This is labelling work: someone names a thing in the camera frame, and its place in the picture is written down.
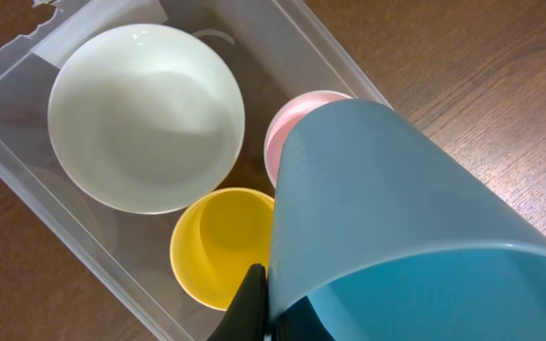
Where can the clear plastic container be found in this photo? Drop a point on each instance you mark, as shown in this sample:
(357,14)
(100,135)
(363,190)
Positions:
(276,50)

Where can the yellow cup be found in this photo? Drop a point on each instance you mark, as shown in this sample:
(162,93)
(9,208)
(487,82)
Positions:
(217,239)

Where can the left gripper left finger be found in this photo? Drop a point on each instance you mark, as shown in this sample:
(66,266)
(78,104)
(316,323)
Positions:
(246,316)

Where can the white bowl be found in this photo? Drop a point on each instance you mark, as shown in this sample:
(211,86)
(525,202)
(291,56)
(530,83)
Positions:
(146,118)

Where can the blue cup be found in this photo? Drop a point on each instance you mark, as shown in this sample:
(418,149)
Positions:
(389,238)

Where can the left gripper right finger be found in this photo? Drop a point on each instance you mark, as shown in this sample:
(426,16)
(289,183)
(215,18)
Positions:
(300,322)

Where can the pink cup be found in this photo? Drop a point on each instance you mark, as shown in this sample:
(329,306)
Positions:
(286,119)

